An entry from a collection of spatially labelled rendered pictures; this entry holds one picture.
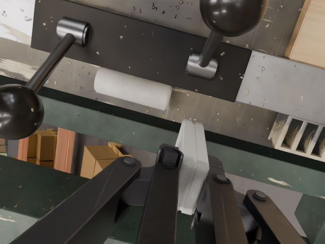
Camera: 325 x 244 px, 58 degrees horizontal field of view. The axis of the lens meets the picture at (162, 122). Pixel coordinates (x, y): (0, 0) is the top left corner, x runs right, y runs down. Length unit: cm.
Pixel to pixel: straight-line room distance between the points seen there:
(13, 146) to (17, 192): 424
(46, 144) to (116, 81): 580
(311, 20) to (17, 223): 38
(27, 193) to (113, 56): 22
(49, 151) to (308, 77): 594
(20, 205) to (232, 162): 28
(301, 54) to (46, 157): 594
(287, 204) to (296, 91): 161
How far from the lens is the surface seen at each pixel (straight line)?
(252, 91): 30
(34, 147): 643
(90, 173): 332
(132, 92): 30
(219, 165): 17
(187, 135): 18
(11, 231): 41
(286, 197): 189
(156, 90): 30
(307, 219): 52
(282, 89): 30
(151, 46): 27
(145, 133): 40
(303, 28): 32
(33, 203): 40
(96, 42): 29
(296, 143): 33
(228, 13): 17
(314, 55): 33
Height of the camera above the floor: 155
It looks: 34 degrees down
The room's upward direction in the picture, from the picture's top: 88 degrees counter-clockwise
